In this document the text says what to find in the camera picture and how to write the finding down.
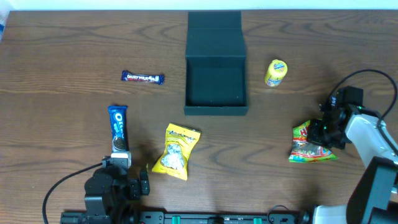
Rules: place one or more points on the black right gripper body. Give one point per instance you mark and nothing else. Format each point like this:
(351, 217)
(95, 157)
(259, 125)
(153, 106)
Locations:
(319, 137)

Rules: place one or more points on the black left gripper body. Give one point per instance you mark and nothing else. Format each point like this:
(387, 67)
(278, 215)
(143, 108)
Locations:
(134, 188)

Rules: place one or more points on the green Haribo gummy bag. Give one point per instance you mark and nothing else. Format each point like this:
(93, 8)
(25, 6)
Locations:
(305, 152)

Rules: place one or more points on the yellow snack bag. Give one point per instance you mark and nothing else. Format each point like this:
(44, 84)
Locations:
(179, 143)

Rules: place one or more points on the blue Oreo cookie pack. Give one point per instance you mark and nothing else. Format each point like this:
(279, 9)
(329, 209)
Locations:
(117, 117)

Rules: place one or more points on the Dairy Milk chocolate bar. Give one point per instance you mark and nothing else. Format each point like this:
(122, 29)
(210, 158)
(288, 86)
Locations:
(128, 76)

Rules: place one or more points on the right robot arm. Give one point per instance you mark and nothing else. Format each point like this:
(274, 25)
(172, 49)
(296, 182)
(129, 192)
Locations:
(365, 129)

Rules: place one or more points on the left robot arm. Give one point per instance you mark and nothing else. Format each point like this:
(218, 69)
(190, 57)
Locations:
(96, 206)

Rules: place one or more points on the yellow candy bottle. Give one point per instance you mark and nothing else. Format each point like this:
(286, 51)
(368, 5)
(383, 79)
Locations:
(276, 71)

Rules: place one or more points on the dark green open box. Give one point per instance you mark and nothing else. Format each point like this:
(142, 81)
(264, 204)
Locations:
(215, 65)

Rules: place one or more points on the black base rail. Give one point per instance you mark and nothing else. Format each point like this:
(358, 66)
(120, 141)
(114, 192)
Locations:
(181, 218)

